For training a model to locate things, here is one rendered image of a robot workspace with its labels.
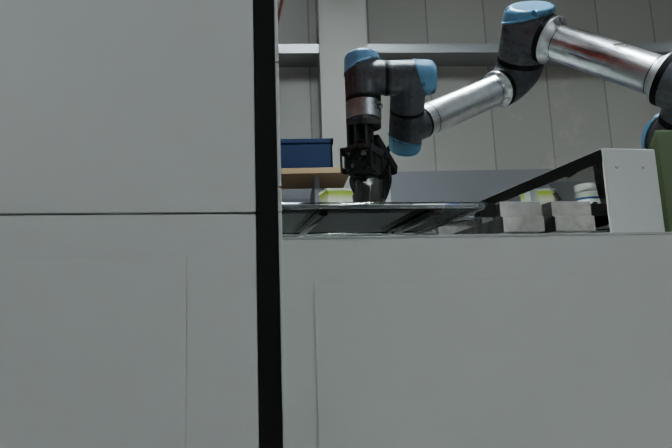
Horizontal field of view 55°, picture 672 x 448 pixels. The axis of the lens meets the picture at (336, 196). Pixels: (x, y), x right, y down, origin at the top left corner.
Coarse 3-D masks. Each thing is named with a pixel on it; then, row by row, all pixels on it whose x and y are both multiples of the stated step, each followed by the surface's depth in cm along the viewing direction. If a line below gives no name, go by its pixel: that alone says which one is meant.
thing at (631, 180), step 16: (608, 160) 100; (624, 160) 100; (640, 160) 101; (608, 176) 99; (624, 176) 100; (640, 176) 100; (656, 176) 101; (608, 192) 99; (624, 192) 99; (640, 192) 100; (656, 192) 100; (608, 208) 98; (624, 208) 99; (640, 208) 99; (656, 208) 100; (624, 224) 98; (640, 224) 99; (656, 224) 99
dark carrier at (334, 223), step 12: (288, 216) 114; (300, 216) 115; (336, 216) 116; (348, 216) 117; (360, 216) 117; (372, 216) 118; (384, 216) 118; (396, 216) 119; (408, 216) 120; (444, 216) 121; (288, 228) 130; (324, 228) 132; (336, 228) 133; (348, 228) 134; (360, 228) 134; (372, 228) 135; (384, 228) 136; (420, 228) 138
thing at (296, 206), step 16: (288, 208) 104; (304, 208) 105; (320, 208) 106; (336, 208) 106; (352, 208) 107; (368, 208) 107; (384, 208) 108; (400, 208) 108; (416, 208) 109; (432, 208) 109; (448, 208) 110; (464, 208) 110; (480, 208) 111
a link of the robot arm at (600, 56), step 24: (504, 24) 153; (528, 24) 149; (552, 24) 147; (504, 48) 156; (528, 48) 150; (552, 48) 147; (576, 48) 143; (600, 48) 139; (624, 48) 137; (600, 72) 140; (624, 72) 136; (648, 72) 132; (648, 96) 133
